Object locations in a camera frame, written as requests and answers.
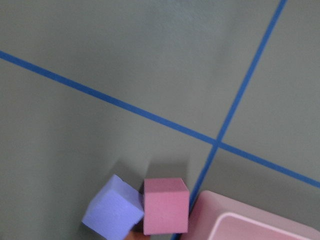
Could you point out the pink foam block near tray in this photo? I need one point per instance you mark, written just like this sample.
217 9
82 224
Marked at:
166 206

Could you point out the purple foam block near tray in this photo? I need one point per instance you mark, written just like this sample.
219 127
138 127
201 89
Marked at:
114 210

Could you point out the pink plastic tray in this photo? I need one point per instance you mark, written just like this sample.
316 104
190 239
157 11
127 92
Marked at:
217 217

